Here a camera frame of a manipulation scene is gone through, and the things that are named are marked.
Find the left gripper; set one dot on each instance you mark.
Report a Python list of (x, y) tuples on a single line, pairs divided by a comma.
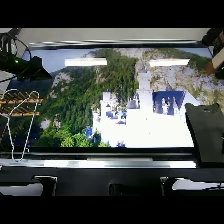
[(31, 70)]

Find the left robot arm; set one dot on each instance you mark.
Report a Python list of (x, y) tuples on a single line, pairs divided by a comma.
[(10, 63)]

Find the brown clothes hanger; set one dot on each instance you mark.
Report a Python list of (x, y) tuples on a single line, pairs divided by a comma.
[(23, 114), (23, 101)]

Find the silver frame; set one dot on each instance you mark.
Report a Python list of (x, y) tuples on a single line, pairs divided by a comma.
[(100, 164)]

